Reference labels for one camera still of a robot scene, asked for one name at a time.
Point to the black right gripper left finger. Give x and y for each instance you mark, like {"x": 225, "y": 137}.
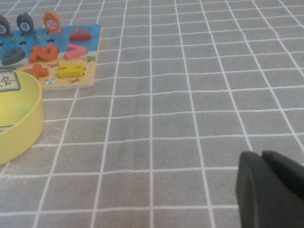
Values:
{"x": 266, "y": 202}

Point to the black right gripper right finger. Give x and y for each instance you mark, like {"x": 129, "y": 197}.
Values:
{"x": 288, "y": 173}

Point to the colourful wooden puzzle board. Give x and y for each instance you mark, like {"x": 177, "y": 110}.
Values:
{"x": 78, "y": 64}

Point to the yellow labelled bowl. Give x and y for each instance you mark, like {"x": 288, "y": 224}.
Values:
{"x": 26, "y": 133}

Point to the grey white-grid tablecloth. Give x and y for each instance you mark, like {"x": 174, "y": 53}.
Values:
{"x": 178, "y": 107}

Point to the yellow wooden equals sign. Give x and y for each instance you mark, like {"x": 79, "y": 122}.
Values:
{"x": 70, "y": 71}

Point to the pink wooden greater-than sign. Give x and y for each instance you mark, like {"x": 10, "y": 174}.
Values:
{"x": 74, "y": 53}

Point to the red wooden minus sign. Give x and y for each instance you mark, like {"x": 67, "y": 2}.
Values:
{"x": 80, "y": 37}

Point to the orange wooden plus sign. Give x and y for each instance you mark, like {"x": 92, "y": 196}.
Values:
{"x": 36, "y": 70}

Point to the orange wooden numeral 10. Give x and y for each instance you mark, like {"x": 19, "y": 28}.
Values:
{"x": 45, "y": 53}

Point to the orange fish peg number 10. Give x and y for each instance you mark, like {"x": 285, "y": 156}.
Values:
{"x": 51, "y": 22}

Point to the dark grey wooden square block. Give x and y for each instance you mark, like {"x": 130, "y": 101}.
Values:
{"x": 8, "y": 68}

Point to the dark grey wooden numeral 9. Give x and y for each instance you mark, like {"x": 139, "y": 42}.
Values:
{"x": 13, "y": 55}

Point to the dark grey fish peg number 9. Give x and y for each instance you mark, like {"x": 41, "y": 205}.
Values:
{"x": 25, "y": 25}

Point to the brown fish peg number 8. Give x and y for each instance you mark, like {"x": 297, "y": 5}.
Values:
{"x": 3, "y": 27}

